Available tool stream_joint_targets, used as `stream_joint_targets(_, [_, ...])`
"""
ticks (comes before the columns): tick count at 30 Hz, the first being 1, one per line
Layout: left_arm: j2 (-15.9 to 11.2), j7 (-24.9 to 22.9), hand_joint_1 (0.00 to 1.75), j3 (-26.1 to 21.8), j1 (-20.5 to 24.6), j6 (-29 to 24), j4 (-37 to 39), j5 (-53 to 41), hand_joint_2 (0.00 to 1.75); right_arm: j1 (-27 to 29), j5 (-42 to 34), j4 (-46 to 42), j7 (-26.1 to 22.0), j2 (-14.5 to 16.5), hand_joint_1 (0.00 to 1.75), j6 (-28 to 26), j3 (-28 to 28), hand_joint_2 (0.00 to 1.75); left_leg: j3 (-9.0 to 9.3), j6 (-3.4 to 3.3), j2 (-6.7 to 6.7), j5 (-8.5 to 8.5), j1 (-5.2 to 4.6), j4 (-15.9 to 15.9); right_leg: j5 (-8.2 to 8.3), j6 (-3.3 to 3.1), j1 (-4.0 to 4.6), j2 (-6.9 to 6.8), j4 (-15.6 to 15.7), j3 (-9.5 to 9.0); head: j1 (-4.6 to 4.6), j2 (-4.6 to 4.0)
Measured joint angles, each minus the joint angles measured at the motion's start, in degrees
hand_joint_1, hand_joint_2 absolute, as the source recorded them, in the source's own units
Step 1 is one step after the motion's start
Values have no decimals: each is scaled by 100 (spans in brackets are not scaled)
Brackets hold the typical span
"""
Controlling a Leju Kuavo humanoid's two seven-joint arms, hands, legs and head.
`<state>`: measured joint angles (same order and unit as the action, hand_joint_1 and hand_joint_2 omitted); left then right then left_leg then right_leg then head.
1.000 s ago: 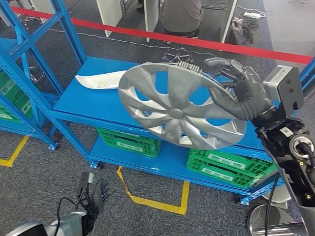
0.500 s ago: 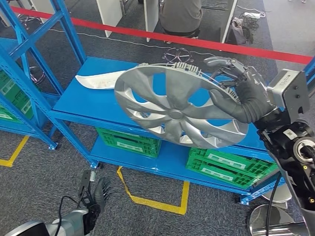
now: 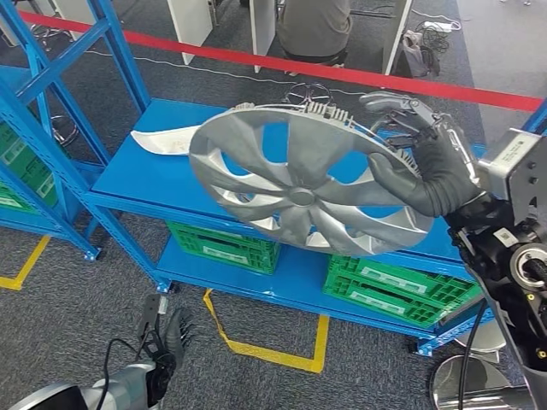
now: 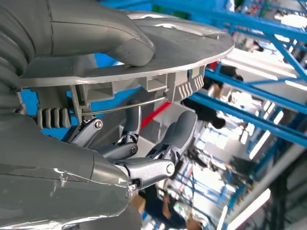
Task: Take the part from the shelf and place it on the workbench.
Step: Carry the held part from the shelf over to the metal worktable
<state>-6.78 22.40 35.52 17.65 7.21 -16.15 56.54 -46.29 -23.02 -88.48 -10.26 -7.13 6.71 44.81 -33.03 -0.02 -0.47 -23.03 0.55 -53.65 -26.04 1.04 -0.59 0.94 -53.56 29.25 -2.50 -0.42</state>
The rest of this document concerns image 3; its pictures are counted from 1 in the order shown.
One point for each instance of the tall blue shelf rack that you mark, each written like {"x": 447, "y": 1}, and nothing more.
{"x": 13, "y": 76}

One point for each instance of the white power strip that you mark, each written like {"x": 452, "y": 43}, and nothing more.
{"x": 440, "y": 26}

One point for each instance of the white curved plastic part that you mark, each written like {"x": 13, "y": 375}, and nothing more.
{"x": 162, "y": 141}

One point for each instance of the chrome chair star base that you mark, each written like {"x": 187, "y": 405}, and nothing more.
{"x": 308, "y": 96}

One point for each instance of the red barrier belt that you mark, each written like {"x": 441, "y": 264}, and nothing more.
{"x": 256, "y": 59}

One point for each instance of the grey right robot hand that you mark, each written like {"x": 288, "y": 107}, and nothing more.
{"x": 444, "y": 164}

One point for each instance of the grey bag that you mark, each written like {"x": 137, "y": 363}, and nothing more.
{"x": 416, "y": 58}

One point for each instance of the person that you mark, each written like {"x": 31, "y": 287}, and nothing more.
{"x": 314, "y": 28}

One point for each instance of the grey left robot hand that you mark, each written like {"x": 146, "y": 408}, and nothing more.
{"x": 176, "y": 336}

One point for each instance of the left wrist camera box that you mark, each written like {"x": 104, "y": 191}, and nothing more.
{"x": 149, "y": 317}

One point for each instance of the white desk panel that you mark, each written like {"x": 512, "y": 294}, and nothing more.
{"x": 77, "y": 17}

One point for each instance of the silver wheel hubcap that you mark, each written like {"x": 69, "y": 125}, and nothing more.
{"x": 299, "y": 164}

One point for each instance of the long low blue shelf rack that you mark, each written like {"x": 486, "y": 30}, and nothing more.
{"x": 149, "y": 175}

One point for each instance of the green folding crate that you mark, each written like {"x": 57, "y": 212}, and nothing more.
{"x": 384, "y": 288}
{"x": 26, "y": 158}
{"x": 222, "y": 246}

